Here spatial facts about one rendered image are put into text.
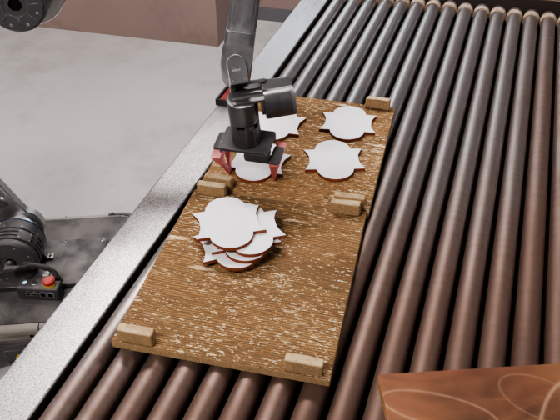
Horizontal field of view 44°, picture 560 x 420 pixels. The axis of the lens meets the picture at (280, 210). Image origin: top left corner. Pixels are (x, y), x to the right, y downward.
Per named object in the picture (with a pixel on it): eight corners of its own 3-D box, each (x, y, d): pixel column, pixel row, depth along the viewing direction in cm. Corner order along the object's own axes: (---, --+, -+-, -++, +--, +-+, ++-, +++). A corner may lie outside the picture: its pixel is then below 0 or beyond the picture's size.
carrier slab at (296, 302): (112, 347, 110) (110, 340, 109) (195, 194, 141) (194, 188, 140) (329, 387, 103) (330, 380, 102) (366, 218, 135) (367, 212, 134)
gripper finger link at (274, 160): (281, 191, 140) (277, 157, 133) (247, 186, 141) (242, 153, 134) (289, 167, 144) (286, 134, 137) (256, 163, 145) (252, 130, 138)
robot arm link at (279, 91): (225, 69, 135) (224, 56, 126) (283, 60, 136) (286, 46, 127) (237, 129, 134) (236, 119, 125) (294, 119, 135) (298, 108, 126)
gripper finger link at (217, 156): (247, 187, 141) (242, 153, 134) (214, 182, 143) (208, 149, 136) (257, 163, 145) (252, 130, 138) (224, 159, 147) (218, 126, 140)
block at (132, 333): (117, 342, 109) (114, 329, 107) (122, 332, 110) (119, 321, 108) (152, 347, 108) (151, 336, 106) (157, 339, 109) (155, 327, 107)
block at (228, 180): (203, 187, 141) (202, 176, 139) (206, 182, 142) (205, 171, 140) (231, 191, 139) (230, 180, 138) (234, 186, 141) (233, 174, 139)
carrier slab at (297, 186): (198, 192, 142) (197, 186, 141) (254, 97, 173) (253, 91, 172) (368, 218, 135) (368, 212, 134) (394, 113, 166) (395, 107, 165)
